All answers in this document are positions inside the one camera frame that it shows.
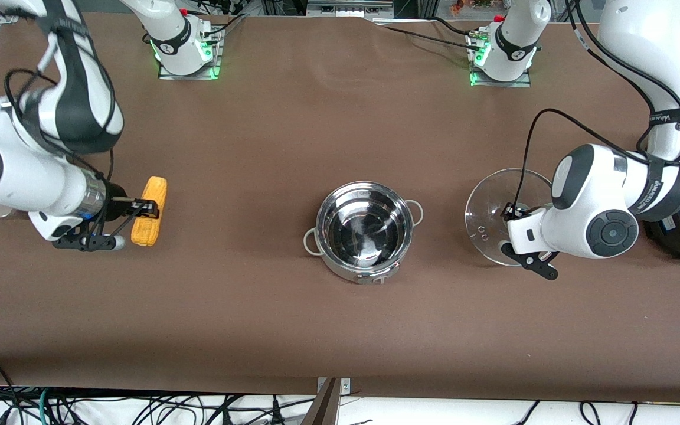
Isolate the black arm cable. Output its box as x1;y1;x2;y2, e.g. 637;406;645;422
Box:
2;66;140;238
504;0;680;216

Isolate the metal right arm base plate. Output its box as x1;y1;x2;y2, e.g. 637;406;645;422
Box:
158;24;223;81

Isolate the grey power strip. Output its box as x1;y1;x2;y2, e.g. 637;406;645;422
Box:
306;0;395;19

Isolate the long black tabletop cable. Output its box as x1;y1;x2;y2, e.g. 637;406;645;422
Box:
372;22;485;53

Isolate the brown table cover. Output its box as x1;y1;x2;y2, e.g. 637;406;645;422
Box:
0;9;680;403

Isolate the steel pot with two handles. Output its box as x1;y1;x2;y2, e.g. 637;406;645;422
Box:
303;181;424;286

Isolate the yellow corn cob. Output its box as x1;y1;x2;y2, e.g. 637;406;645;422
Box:
130;176;169;247

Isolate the glass pot lid with knob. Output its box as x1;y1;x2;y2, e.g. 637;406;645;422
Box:
465;168;557;267

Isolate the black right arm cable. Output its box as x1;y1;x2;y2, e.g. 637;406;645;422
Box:
2;66;140;238

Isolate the black cable at base plate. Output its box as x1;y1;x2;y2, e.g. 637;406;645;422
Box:
201;12;250;38

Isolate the green floor cable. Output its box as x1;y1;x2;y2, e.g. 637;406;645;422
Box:
37;388;53;425

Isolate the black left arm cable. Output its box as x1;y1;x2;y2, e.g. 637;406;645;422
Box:
504;0;680;216

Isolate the short black tabletop cable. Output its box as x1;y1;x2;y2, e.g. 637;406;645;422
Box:
429;16;478;40

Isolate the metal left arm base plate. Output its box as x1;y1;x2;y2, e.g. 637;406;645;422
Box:
468;31;533;89

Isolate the metal table edge bracket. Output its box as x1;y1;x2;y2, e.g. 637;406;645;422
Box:
316;377;352;397

